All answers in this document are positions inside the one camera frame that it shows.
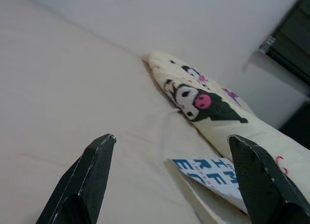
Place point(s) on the white book with blue letters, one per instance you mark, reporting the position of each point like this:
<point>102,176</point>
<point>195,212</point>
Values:
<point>213,178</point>

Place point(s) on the cream sheeted mattress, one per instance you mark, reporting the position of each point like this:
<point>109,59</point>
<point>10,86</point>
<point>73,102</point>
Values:
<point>72,76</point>

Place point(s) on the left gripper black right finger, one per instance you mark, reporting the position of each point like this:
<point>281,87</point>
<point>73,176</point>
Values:
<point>264,185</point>

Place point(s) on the cream cartoon print pillow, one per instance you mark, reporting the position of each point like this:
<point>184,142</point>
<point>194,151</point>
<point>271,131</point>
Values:
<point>218,127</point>

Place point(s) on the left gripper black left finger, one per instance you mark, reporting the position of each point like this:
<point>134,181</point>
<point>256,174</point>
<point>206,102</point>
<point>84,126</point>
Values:
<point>87,182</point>

